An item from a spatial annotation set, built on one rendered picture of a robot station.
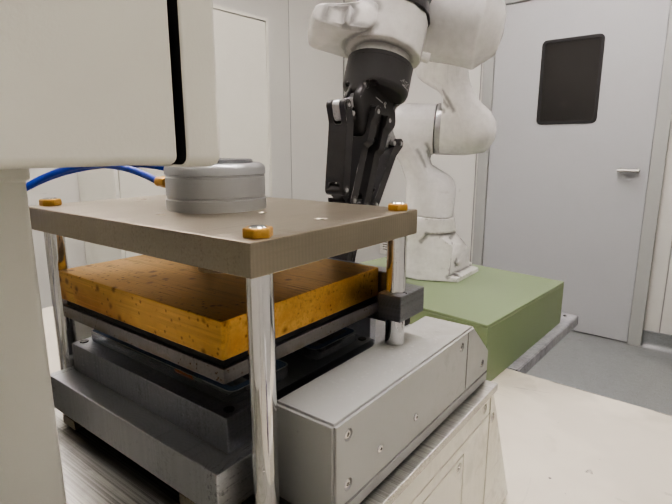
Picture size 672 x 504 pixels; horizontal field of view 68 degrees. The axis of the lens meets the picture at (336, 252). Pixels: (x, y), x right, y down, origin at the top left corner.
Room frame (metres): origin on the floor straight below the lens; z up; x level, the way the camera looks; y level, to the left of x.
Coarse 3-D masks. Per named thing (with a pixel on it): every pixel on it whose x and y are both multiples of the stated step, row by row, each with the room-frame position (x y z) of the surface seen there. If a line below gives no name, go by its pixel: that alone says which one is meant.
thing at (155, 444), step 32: (64, 384) 0.37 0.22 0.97; (96, 384) 0.37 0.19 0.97; (64, 416) 0.37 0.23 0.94; (96, 416) 0.34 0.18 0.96; (128, 416) 0.32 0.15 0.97; (128, 448) 0.31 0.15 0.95; (160, 448) 0.29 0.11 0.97; (192, 448) 0.28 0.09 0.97; (192, 480) 0.27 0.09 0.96; (224, 480) 0.26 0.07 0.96
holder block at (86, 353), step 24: (360, 336) 0.41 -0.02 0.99; (96, 360) 0.37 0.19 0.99; (120, 360) 0.36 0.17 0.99; (288, 360) 0.36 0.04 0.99; (312, 360) 0.36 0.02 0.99; (336, 360) 0.36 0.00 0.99; (120, 384) 0.35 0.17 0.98; (144, 384) 0.33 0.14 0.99; (168, 384) 0.32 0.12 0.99; (288, 384) 0.32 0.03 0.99; (168, 408) 0.31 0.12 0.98; (192, 408) 0.30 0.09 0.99; (216, 408) 0.29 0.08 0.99; (240, 408) 0.29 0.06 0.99; (192, 432) 0.30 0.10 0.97; (216, 432) 0.28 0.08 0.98; (240, 432) 0.28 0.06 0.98
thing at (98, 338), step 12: (96, 336) 0.39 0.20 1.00; (120, 348) 0.37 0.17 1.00; (144, 360) 0.35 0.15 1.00; (156, 360) 0.38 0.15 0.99; (168, 372) 0.33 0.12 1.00; (180, 372) 0.32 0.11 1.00; (276, 372) 0.32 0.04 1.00; (192, 384) 0.31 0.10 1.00; (204, 384) 0.31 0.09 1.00; (216, 396) 0.30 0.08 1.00; (228, 396) 0.29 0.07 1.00; (240, 396) 0.30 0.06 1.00
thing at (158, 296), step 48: (96, 288) 0.36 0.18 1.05; (144, 288) 0.34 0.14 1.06; (192, 288) 0.34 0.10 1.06; (240, 288) 0.34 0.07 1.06; (288, 288) 0.34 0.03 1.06; (336, 288) 0.36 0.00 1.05; (144, 336) 0.33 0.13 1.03; (192, 336) 0.29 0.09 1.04; (240, 336) 0.28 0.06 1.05; (288, 336) 0.32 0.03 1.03
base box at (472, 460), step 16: (480, 416) 0.43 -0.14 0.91; (496, 416) 0.47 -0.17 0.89; (464, 432) 0.40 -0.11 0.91; (480, 432) 0.43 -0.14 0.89; (496, 432) 0.47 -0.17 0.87; (448, 448) 0.37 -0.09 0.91; (464, 448) 0.40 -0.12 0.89; (480, 448) 0.43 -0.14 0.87; (496, 448) 0.47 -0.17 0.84; (432, 464) 0.35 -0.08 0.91; (448, 464) 0.37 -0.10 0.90; (464, 464) 0.40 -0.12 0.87; (480, 464) 0.44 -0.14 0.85; (496, 464) 0.48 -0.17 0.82; (416, 480) 0.33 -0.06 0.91; (432, 480) 0.35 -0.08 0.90; (448, 480) 0.37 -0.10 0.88; (464, 480) 0.40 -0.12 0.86; (480, 480) 0.44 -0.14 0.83; (496, 480) 0.48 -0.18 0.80; (400, 496) 0.31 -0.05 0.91; (416, 496) 0.33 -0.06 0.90; (432, 496) 0.35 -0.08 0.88; (448, 496) 0.38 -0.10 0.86; (464, 496) 0.41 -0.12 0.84; (480, 496) 0.44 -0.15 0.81; (496, 496) 0.48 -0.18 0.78
